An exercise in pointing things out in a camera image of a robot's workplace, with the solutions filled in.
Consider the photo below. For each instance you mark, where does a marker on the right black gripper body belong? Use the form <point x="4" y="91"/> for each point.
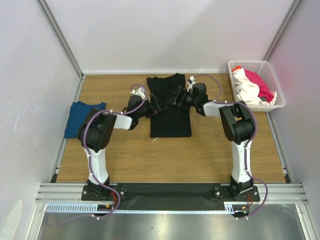
<point x="183" y="95"/>

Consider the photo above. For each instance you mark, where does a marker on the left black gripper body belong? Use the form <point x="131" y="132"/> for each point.
<point x="147" y="110"/>

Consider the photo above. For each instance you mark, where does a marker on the black t shirt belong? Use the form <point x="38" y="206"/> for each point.
<point x="172" y="122"/>

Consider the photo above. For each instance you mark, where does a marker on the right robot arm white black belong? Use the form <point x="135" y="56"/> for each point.
<point x="239" y="127"/>

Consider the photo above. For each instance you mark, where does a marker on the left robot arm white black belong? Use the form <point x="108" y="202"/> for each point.
<point x="95" y="134"/>

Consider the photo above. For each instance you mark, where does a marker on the cream white t shirt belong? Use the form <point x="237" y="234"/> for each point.
<point x="247" y="91"/>

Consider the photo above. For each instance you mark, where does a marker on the orange garment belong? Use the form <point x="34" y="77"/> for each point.
<point x="237" y="68"/>

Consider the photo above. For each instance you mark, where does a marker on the folded blue t shirt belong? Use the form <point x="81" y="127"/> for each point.
<point x="77" y="115"/>

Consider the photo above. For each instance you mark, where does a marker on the pink t shirt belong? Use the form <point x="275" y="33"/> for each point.
<point x="264" y="92"/>

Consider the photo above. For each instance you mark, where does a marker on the white plastic basket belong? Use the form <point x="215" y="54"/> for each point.
<point x="266" y="72"/>

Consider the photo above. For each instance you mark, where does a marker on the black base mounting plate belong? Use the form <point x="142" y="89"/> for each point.
<point x="180" y="196"/>

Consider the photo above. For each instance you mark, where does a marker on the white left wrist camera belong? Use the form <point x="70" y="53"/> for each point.
<point x="139" y="92"/>

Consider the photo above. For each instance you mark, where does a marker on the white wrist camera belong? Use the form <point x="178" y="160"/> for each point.
<point x="191" y="81"/>
<point x="139" y="92"/>

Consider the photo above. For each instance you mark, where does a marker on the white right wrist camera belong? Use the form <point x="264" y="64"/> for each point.
<point x="191" y="81"/>

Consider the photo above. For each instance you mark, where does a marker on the aluminium frame rail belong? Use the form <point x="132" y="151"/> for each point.
<point x="66" y="198"/>

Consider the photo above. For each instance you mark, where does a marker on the right aluminium corner post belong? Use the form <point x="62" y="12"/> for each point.
<point x="282" y="28"/>

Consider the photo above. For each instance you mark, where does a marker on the aluminium corner post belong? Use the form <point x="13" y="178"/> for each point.
<point x="43" y="5"/>
<point x="282" y="28"/>

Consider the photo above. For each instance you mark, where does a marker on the left aluminium corner post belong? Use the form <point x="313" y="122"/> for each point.
<point x="43" y="5"/>

